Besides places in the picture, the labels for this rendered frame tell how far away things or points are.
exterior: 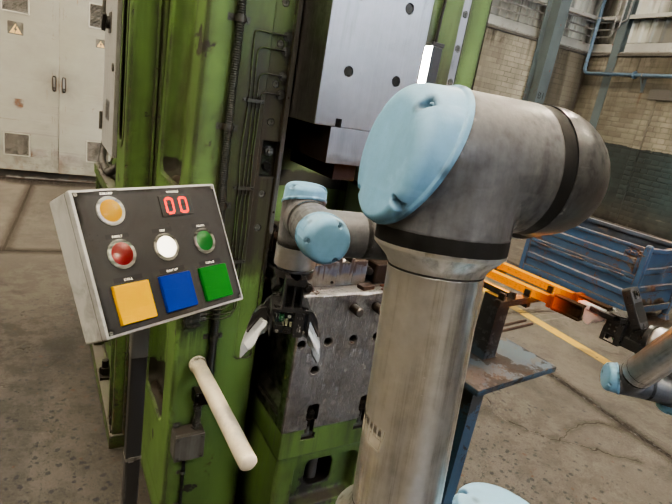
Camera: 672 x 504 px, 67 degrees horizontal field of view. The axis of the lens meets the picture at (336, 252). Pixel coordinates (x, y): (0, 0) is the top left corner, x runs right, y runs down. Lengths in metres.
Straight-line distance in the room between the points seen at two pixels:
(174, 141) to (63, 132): 4.85
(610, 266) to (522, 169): 4.62
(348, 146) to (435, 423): 1.02
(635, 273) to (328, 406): 3.70
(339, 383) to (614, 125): 9.14
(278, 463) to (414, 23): 1.33
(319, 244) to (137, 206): 0.46
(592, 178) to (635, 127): 9.63
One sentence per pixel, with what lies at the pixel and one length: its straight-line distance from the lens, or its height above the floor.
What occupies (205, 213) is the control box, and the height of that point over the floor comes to 1.14.
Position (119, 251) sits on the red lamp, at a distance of 1.04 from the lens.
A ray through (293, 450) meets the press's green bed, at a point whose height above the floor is 0.40.
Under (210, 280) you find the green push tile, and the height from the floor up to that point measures 1.02.
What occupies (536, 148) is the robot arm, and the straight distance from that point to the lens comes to 0.43.
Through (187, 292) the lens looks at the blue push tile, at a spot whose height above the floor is 1.00.
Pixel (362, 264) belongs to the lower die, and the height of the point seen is 0.98.
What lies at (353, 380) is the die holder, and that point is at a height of 0.62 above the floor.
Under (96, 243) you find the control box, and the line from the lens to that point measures 1.03.
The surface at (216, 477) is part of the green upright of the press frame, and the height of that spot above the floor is 0.17.
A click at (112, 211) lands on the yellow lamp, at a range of 1.06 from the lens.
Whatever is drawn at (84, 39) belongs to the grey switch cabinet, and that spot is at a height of 1.58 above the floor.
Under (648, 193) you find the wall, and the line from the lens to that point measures 9.80.
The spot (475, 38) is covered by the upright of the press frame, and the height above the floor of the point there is 1.69.
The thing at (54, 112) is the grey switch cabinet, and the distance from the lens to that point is 6.54.
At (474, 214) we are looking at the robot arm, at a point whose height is 1.37.
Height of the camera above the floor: 1.44
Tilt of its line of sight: 17 degrees down
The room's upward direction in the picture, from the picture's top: 10 degrees clockwise
